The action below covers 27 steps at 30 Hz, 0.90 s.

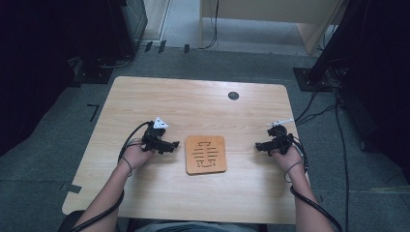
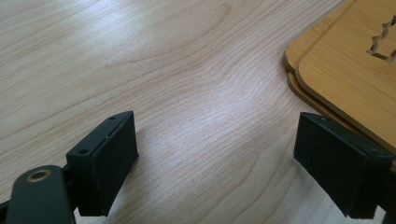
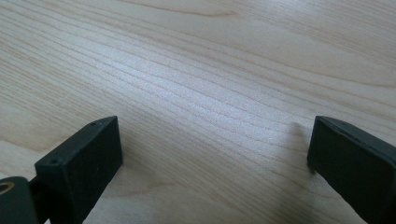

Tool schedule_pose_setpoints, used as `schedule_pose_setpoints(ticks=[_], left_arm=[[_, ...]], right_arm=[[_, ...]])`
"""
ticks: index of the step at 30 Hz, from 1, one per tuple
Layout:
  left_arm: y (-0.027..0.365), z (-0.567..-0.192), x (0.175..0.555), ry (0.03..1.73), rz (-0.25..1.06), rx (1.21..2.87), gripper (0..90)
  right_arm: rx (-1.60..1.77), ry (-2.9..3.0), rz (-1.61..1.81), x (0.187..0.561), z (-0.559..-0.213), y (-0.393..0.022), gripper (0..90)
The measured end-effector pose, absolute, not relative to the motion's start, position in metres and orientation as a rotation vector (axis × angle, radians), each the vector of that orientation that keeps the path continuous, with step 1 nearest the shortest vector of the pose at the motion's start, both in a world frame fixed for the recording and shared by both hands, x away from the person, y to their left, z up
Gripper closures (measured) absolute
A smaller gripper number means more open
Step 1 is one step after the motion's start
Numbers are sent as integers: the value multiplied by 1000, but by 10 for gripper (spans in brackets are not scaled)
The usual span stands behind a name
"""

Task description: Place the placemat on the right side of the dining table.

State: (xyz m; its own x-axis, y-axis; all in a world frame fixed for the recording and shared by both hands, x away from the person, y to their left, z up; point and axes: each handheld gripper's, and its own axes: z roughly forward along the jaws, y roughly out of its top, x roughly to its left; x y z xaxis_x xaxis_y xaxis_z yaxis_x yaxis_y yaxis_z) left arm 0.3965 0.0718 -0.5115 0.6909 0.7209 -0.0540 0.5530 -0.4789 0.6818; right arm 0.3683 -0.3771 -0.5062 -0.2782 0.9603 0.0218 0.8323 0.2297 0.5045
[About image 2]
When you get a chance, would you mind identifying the plain bamboo board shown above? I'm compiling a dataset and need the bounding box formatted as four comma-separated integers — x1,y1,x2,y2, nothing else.
286,72,368,136
283,0,357,75

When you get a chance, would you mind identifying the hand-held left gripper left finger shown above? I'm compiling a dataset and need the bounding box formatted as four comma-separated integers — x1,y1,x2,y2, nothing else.
65,110,140,217

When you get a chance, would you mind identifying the bamboo board with cutout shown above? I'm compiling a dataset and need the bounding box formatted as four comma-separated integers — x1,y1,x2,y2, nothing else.
294,0,396,154

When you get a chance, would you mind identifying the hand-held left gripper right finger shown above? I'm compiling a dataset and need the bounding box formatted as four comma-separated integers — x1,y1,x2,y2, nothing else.
293,112,395,220

